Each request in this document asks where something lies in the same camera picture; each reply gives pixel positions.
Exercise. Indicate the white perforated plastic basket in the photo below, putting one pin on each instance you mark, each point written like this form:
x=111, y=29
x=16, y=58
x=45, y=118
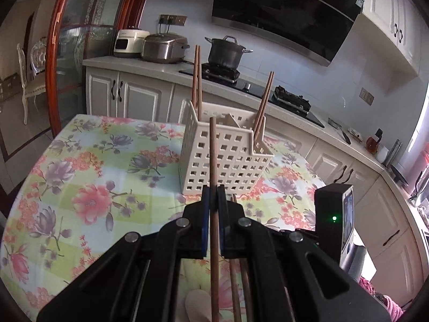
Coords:
x=231, y=161

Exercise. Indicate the cardboard boxes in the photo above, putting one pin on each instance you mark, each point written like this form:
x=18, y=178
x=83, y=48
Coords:
x=9, y=87

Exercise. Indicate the white electric cooker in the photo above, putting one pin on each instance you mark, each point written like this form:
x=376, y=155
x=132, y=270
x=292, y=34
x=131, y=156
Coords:
x=129, y=42

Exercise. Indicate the pink fuzzy clothing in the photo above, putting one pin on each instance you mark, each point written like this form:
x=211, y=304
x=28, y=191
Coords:
x=385, y=303

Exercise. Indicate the red wooden door frame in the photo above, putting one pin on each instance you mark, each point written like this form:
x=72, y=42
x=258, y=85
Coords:
x=6, y=134

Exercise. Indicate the small white and red item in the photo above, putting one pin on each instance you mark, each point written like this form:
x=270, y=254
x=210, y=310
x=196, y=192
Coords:
x=356, y=135

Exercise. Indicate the dark lidded cooking pot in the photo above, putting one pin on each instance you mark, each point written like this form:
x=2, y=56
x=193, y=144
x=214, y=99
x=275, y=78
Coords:
x=224, y=52

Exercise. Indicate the ornate white dining chair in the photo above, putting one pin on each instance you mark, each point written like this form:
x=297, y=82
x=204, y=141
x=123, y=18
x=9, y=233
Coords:
x=35, y=80
x=21, y=60

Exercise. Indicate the gold wall outlet strip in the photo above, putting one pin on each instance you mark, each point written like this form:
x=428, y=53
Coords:
x=172, y=20

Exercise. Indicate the silver rice cooker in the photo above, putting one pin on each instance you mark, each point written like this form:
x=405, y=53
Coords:
x=161, y=48

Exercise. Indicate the steel thermos bottle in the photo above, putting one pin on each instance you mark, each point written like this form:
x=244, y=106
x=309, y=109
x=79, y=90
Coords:
x=392, y=152

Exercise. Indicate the black range hood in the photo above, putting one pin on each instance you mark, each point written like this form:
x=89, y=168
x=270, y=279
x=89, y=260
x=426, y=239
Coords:
x=285, y=10

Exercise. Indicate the white upper cabinets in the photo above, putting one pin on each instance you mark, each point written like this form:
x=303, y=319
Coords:
x=388, y=10

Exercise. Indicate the amber oil bottle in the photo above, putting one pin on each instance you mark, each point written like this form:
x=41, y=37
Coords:
x=373, y=142

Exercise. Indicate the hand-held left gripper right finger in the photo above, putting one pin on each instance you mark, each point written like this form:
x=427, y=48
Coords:
x=222, y=221

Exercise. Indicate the white cup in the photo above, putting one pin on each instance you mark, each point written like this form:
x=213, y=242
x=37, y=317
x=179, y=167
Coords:
x=383, y=155

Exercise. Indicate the black pan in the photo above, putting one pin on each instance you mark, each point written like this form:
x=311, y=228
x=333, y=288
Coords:
x=398, y=176

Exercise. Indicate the black gas stove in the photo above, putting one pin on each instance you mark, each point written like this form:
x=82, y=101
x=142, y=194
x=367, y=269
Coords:
x=254, y=89

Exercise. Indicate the red wooden glass sliding door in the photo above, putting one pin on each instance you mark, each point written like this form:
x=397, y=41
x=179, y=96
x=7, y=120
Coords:
x=97, y=10

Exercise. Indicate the floral tablecloth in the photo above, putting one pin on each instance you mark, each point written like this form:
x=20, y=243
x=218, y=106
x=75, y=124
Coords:
x=94, y=191

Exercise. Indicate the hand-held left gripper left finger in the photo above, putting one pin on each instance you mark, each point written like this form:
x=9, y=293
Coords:
x=205, y=221

